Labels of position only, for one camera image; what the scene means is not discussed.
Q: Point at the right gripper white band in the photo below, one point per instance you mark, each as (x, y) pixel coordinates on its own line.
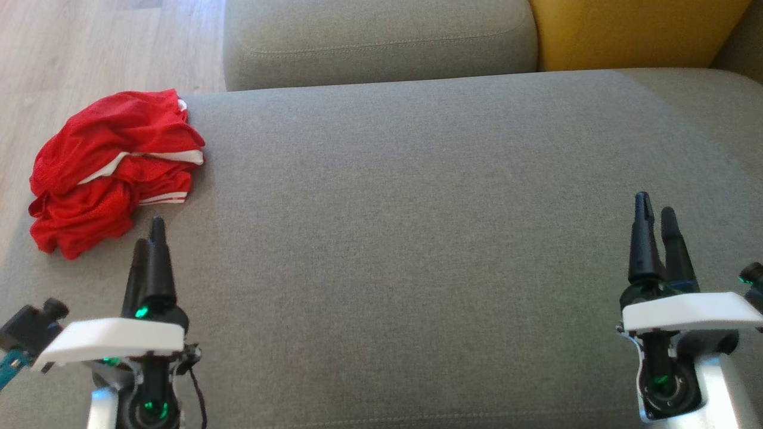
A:
(685, 313)

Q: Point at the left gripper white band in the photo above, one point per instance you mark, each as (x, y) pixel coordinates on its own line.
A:
(113, 339)

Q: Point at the red shorts with white stripe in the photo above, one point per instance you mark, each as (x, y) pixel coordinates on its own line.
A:
(119, 128)

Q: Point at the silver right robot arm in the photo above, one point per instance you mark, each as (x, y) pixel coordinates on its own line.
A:
(724, 393)

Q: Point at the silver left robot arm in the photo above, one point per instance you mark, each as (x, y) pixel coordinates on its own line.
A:
(100, 411)

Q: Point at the yellow sofa cushion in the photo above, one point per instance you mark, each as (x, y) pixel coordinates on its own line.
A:
(632, 33)

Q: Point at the grey-brown sofa back cushion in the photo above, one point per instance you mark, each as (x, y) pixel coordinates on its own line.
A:
(745, 42)

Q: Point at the large grey sofa seat cushion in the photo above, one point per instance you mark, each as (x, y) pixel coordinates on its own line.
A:
(417, 238)

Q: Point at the small grey sofa cushion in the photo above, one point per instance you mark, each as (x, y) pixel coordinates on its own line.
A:
(381, 42)

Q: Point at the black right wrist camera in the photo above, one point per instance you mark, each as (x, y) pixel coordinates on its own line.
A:
(754, 286)

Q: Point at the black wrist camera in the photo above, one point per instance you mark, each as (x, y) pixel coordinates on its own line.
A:
(754, 286)
(30, 328)

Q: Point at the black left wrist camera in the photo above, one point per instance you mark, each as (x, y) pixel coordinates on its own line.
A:
(30, 328)

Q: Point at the teal left camera connector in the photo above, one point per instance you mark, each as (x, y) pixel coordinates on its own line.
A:
(11, 369)

